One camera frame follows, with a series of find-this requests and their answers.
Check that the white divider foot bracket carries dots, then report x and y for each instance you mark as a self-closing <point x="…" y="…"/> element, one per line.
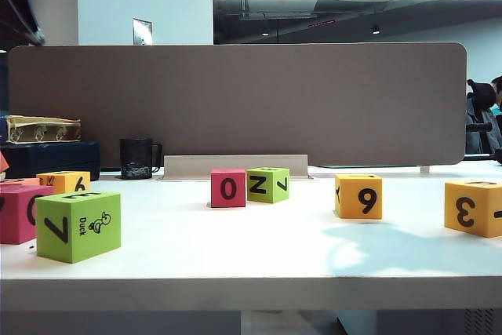
<point x="425" y="169"/>

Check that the yellow 3 letter block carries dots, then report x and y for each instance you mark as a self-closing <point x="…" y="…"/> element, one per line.
<point x="470" y="209"/>

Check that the black mug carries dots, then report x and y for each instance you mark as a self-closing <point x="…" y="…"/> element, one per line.
<point x="135" y="158"/>

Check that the dark blue box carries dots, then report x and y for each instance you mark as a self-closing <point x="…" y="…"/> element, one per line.
<point x="51" y="158"/>

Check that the white table leg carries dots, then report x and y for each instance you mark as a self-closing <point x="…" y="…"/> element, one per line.
<point x="359" y="323"/>

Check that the green N letter block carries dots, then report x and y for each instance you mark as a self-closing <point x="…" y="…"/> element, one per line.
<point x="266" y="185"/>

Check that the red led ceiling sign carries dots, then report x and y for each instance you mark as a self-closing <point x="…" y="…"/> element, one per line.
<point x="321" y="24"/>

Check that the white wall sign plate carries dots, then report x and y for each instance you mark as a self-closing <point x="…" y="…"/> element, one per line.
<point x="142" y="32"/>

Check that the green duck letter block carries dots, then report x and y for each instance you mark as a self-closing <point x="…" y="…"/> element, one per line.
<point x="78" y="229"/>

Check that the seated person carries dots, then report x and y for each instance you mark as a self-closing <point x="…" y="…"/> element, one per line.
<point x="498" y="89"/>

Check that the dark vented panel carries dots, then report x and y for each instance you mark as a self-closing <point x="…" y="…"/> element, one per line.
<point x="478" y="323"/>

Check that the orange paper piece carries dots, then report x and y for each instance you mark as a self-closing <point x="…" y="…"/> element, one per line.
<point x="3" y="162"/>

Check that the pink tree letter block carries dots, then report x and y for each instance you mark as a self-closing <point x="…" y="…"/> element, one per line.
<point x="227" y="190"/>

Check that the large pink letter block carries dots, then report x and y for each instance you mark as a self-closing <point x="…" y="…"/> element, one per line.
<point x="15" y="213"/>

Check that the yellow 9 letter block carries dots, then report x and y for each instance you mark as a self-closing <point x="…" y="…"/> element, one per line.
<point x="359" y="197"/>

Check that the orange queen letter block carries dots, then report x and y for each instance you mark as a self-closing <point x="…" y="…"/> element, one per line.
<point x="19" y="182"/>

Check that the yellow alligator letter block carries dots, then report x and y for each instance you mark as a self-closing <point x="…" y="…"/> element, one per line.
<point x="64" y="182"/>

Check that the brown fabric desk divider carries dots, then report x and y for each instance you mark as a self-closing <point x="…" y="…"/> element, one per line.
<point x="274" y="103"/>

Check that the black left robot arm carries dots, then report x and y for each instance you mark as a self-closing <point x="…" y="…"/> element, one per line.
<point x="15" y="1"/>

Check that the gold patterned gift box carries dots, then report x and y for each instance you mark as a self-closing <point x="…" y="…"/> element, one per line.
<point x="39" y="131"/>

